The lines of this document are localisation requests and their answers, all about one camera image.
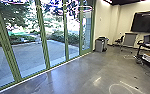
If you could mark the grey indoor trash bin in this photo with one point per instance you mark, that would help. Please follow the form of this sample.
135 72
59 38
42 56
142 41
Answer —
101 45

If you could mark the open laptop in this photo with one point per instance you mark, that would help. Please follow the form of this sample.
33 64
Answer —
147 39

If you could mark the grey office chair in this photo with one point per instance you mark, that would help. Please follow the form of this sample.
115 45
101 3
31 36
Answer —
129 40

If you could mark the black wheeled cart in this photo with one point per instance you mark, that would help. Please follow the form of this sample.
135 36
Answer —
149 58

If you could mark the green glass door frame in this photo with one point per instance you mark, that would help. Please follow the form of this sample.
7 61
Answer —
42 33

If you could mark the black wall screen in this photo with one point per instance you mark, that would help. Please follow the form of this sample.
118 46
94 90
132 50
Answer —
145 22

